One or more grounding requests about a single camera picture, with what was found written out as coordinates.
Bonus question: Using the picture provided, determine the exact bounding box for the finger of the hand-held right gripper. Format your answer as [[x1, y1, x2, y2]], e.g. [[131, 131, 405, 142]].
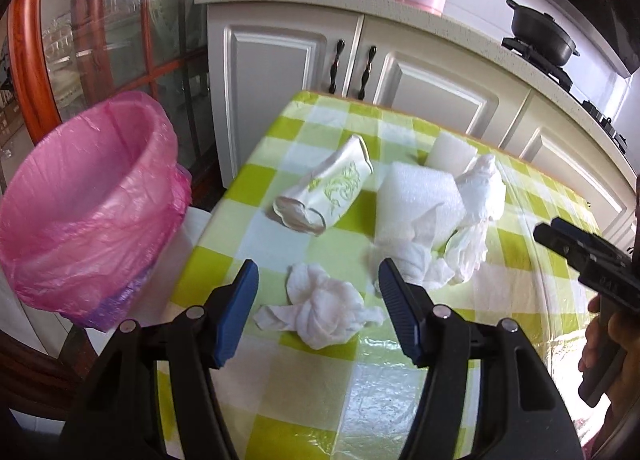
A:
[[533, 223, 591, 272], [551, 218, 632, 263]]

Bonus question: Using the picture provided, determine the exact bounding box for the black cabinet handle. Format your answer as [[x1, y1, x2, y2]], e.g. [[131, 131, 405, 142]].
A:
[[357, 46, 377, 101], [327, 39, 346, 93]]

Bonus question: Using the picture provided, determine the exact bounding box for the small white tissue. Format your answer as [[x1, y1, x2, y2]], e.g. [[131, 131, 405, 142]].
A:
[[252, 262, 383, 351], [367, 212, 456, 291]]

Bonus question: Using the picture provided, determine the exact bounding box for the black range hood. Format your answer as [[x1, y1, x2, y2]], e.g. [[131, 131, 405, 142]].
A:
[[540, 0, 640, 76]]

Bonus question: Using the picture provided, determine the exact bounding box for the large white tissue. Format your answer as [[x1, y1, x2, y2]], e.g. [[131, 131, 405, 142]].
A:
[[440, 154, 507, 286]]

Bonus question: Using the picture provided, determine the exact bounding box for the person's right hand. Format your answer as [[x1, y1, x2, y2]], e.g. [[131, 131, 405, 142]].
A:
[[577, 292, 640, 421]]

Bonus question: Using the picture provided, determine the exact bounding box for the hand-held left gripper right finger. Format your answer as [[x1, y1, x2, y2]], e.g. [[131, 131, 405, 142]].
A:
[[377, 256, 586, 460]]

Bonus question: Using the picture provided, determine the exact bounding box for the white cabinet door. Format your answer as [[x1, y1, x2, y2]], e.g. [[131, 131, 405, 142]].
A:
[[207, 7, 363, 191], [500, 90, 640, 241], [357, 17, 531, 151]]

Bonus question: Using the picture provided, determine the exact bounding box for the green checkered tablecloth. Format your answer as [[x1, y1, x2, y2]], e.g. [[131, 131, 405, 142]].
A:
[[155, 90, 606, 460]]

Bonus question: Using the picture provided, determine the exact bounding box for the speckled kitchen countertop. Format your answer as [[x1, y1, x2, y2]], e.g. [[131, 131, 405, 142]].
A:
[[194, 0, 640, 176]]

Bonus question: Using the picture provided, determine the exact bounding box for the green printed paper cup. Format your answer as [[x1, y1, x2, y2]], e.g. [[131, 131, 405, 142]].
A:
[[272, 134, 373, 237]]

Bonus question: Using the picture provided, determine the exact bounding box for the black cooking pot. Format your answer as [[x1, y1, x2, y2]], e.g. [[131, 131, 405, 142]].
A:
[[506, 0, 581, 67]]

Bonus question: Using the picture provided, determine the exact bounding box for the pink bagged trash bin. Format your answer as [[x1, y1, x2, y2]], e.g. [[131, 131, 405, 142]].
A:
[[0, 90, 193, 333]]

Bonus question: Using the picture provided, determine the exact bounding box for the wooden glass display cabinet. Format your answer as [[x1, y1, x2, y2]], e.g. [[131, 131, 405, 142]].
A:
[[7, 0, 241, 191]]

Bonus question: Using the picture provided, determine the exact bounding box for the white foam block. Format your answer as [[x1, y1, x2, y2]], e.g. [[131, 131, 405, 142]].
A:
[[425, 132, 481, 171], [375, 160, 468, 251]]

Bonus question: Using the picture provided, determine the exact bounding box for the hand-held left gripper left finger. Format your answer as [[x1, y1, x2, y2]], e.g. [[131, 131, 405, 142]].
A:
[[65, 259, 260, 460]]

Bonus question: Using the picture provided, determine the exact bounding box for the black gas stove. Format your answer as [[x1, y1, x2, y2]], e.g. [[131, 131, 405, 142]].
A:
[[501, 35, 631, 156]]

